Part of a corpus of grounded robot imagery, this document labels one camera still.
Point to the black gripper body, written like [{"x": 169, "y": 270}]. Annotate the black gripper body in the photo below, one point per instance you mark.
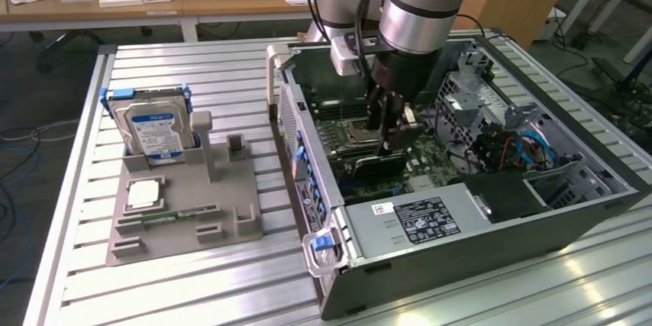
[{"x": 403, "y": 72}]

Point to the black graphics card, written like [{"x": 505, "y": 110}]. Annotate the black graphics card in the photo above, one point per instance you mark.
[{"x": 379, "y": 167}]

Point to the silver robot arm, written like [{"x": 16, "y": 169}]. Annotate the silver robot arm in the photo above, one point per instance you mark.
[{"x": 417, "y": 17}]

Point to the black RAM slot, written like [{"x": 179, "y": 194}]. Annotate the black RAM slot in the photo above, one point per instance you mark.
[{"x": 339, "y": 106}]

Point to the CPU socket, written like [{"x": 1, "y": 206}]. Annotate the CPU socket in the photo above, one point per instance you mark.
[{"x": 355, "y": 133}]

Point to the green motherboard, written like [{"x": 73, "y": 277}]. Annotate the green motherboard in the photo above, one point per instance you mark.
[{"x": 432, "y": 142}]

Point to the black installed RAM stick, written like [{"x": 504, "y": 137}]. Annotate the black installed RAM stick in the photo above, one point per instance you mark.
[{"x": 347, "y": 156}]

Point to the tall metal disk bay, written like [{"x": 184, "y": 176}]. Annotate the tall metal disk bay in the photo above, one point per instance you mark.
[{"x": 468, "y": 108}]

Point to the blue slot clip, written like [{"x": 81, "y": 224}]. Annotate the blue slot clip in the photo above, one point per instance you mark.
[
  {"x": 321, "y": 210},
  {"x": 316, "y": 192}
]

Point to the grey power supply unit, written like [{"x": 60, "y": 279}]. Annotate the grey power supply unit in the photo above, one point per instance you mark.
[{"x": 376, "y": 234}]

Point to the blue case latch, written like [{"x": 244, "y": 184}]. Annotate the blue case latch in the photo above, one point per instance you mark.
[{"x": 320, "y": 244}]

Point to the wooden desk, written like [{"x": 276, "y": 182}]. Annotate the wooden desk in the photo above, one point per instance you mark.
[{"x": 229, "y": 1}]

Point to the black open PC case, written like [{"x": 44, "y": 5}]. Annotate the black open PC case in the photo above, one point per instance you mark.
[{"x": 459, "y": 265}]

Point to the low metal disk bay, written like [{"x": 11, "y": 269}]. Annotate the low metal disk bay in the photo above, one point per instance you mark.
[{"x": 575, "y": 184}]

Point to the grey parts rack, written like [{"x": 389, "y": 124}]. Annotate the grey parts rack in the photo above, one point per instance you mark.
[{"x": 193, "y": 204}]

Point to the black equipment stand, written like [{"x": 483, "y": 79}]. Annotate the black equipment stand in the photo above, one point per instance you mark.
[{"x": 627, "y": 85}]

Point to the hard disk with blue caddy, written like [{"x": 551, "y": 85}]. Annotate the hard disk with blue caddy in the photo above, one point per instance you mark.
[{"x": 149, "y": 131}]

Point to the green RAM stick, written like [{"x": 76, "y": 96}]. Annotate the green RAM stick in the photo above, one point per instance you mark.
[{"x": 168, "y": 216}]

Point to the silver CPU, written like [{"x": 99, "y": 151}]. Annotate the silver CPU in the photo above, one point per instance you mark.
[{"x": 143, "y": 194}]

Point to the black office chair base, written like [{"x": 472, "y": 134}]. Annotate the black office chair base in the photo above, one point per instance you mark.
[{"x": 65, "y": 41}]

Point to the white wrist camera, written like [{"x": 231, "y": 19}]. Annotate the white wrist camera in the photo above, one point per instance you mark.
[{"x": 347, "y": 57}]

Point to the black air duct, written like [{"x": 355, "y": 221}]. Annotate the black air duct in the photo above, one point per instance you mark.
[{"x": 501, "y": 196}]

